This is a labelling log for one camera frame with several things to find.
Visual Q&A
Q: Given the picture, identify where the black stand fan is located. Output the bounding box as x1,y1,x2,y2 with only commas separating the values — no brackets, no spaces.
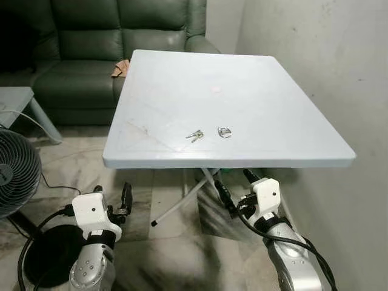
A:
0,127,85,290

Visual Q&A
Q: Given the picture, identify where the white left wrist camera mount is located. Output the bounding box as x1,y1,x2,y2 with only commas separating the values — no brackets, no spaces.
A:
72,192,123,241

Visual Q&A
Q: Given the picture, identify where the thin black fan cable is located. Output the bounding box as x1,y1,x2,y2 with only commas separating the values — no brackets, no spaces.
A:
40,173,82,196

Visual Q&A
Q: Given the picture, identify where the dark green leather sofa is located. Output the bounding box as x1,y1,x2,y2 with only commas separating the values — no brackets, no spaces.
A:
0,0,220,127

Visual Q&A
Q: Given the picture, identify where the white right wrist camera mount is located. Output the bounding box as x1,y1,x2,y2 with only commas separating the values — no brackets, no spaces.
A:
249,177,281,226

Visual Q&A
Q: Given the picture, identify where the white plastic folding table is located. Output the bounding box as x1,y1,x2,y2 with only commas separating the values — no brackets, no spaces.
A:
102,49,357,227

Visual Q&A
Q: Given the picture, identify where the thin white cable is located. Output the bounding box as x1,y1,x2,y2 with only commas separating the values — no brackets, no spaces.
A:
0,108,49,141

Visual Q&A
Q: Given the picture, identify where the small grey side table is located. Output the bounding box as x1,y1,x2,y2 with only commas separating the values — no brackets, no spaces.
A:
0,87,63,145

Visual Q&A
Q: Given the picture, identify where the brown crumpled cloth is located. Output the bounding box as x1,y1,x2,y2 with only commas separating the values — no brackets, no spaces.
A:
110,59,132,78

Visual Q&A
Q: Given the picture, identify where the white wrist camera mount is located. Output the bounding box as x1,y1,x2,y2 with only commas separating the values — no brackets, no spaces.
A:
72,192,123,241
249,177,281,226

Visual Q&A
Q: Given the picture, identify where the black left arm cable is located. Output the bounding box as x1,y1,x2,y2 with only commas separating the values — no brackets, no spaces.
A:
17,205,75,291

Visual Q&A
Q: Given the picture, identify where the dark-headed key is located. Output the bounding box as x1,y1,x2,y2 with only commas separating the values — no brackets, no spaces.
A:
186,129,205,144

